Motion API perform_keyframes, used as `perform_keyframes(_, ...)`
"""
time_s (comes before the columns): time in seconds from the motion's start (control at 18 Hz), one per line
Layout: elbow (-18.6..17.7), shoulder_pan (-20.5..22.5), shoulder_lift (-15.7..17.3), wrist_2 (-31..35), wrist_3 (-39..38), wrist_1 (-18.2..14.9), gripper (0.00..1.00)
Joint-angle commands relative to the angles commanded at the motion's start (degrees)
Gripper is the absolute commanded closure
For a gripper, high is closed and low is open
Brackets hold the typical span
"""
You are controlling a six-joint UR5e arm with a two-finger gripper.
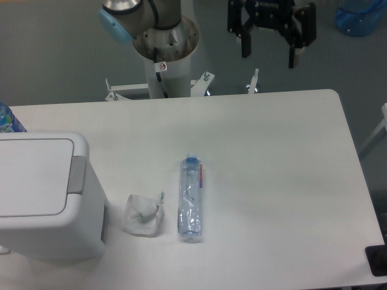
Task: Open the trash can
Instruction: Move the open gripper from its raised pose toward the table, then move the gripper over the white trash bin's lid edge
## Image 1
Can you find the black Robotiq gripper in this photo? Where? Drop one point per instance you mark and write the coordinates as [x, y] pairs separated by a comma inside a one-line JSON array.
[[296, 24]]

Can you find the crumpled white paper wrapper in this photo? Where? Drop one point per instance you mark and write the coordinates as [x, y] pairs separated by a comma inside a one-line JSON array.
[[143, 215]]

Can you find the white frame at right edge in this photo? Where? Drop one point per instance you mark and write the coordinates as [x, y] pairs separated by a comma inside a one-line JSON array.
[[374, 138]]

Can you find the white trash can body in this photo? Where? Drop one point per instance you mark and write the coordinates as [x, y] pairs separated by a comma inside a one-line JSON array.
[[79, 231]]

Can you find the large blue water jug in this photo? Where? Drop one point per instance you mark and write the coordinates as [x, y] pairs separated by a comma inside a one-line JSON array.
[[359, 18]]

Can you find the blue labelled bottle at left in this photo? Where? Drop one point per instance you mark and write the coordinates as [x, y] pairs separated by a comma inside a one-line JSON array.
[[9, 122]]

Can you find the clear plastic water bottle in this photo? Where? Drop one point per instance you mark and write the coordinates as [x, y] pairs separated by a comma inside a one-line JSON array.
[[190, 200]]

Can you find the white trash can lid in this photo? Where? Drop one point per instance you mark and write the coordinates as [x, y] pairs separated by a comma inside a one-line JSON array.
[[35, 175]]

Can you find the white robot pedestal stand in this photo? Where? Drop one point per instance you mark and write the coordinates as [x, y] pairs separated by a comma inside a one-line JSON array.
[[164, 80]]

